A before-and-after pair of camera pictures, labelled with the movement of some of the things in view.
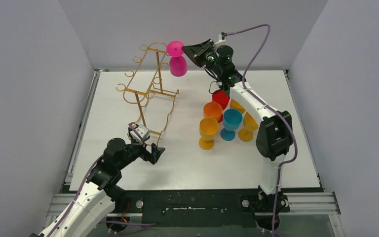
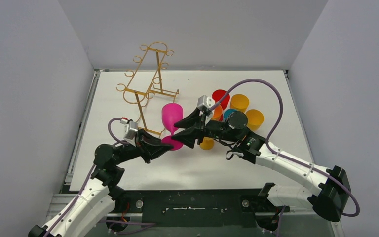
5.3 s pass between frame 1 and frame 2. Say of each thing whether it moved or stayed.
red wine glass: stayed
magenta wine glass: moved
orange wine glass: stayed
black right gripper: moved
